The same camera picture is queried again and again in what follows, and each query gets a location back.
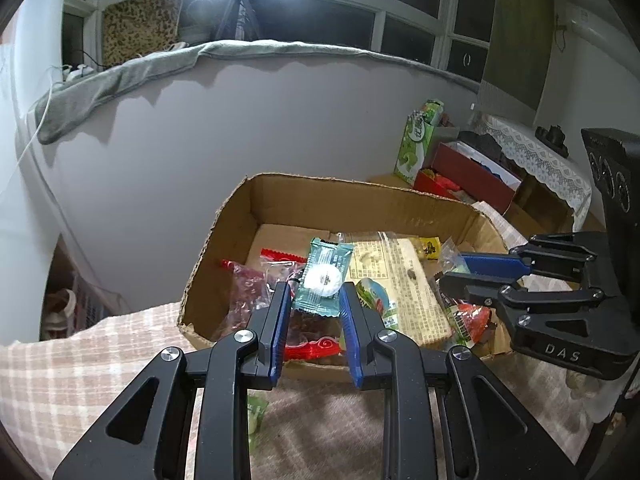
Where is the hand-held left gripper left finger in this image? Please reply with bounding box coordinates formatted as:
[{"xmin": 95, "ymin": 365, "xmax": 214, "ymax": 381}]
[{"xmin": 52, "ymin": 281, "xmax": 293, "ymax": 480}]

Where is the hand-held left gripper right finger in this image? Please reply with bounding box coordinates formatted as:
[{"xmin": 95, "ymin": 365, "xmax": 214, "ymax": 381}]
[{"xmin": 339, "ymin": 281, "xmax": 583, "ymax": 480}]

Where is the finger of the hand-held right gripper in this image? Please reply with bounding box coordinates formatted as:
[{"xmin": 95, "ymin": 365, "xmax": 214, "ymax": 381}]
[
  {"xmin": 438, "ymin": 270, "xmax": 608, "ymax": 322},
  {"xmin": 459, "ymin": 232, "xmax": 599, "ymax": 285}
]

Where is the orange-red snack packet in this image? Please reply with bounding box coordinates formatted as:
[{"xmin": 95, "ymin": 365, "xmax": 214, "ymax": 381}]
[{"xmin": 442, "ymin": 300, "xmax": 493, "ymax": 348}]

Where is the egg-shaped blue white packet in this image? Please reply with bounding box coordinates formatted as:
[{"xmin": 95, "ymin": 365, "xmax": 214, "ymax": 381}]
[{"xmin": 356, "ymin": 277, "xmax": 401, "ymax": 333}]

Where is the teal ring candy packet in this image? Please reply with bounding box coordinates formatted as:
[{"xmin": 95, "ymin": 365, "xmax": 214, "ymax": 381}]
[{"xmin": 291, "ymin": 237, "xmax": 355, "ymax": 318}]

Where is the brown cardboard box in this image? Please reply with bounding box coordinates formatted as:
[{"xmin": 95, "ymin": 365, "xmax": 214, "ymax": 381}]
[{"xmin": 177, "ymin": 172, "xmax": 523, "ymax": 383}]

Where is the large clear cracker packet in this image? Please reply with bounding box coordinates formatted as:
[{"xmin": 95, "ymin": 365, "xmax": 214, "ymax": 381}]
[{"xmin": 336, "ymin": 230, "xmax": 453, "ymax": 351}]

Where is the light green stick packet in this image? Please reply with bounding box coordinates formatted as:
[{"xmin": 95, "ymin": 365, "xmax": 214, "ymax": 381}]
[{"xmin": 247, "ymin": 392, "xmax": 271, "ymax": 451}]

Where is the red box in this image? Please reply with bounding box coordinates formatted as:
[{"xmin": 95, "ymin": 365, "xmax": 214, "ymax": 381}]
[{"xmin": 431, "ymin": 140, "xmax": 523, "ymax": 213}]

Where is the small red packet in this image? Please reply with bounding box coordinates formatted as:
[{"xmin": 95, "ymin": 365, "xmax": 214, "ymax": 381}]
[{"xmin": 414, "ymin": 167, "xmax": 463, "ymax": 200}]

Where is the white lace cloth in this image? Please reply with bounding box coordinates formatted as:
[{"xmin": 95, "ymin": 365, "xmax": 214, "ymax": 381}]
[{"xmin": 470, "ymin": 110, "xmax": 593, "ymax": 231}]

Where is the green tissue box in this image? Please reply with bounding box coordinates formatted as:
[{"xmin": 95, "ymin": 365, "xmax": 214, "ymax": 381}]
[{"xmin": 393, "ymin": 99, "xmax": 446, "ymax": 186}]

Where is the black object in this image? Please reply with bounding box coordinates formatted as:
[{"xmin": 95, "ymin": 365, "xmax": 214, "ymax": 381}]
[{"xmin": 535, "ymin": 124, "xmax": 571, "ymax": 157}]

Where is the white plastic crate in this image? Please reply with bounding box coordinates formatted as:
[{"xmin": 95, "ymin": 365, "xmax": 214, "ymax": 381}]
[{"xmin": 70, "ymin": 270, "xmax": 131, "ymax": 321}]

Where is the beige shoe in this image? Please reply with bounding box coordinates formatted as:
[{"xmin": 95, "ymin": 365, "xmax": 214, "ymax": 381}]
[{"xmin": 40, "ymin": 287, "xmax": 78, "ymax": 341}]

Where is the olive curtain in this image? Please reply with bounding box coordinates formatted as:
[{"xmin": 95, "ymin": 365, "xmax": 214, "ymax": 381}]
[{"xmin": 477, "ymin": 0, "xmax": 558, "ymax": 111}]

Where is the white pipe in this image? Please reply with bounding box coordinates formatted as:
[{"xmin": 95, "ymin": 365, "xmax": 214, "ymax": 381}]
[{"xmin": 565, "ymin": 5, "xmax": 626, "ymax": 56}]

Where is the grey blanket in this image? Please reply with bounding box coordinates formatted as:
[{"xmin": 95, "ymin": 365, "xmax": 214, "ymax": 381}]
[{"xmin": 32, "ymin": 39, "xmax": 441, "ymax": 146}]

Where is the black tripod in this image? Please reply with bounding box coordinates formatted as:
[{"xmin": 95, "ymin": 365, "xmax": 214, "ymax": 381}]
[{"xmin": 215, "ymin": 0, "xmax": 262, "ymax": 41}]

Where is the white power strip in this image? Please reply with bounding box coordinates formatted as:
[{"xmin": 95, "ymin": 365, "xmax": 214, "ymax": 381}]
[{"xmin": 62, "ymin": 62, "xmax": 96, "ymax": 81}]

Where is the leopard print cushion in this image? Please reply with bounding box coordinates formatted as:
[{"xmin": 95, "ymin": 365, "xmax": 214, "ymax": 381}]
[{"xmin": 102, "ymin": 0, "xmax": 182, "ymax": 68}]

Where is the white cable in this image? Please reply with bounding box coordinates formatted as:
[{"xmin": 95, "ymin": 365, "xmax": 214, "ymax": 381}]
[{"xmin": 0, "ymin": 65, "xmax": 66, "ymax": 201}]

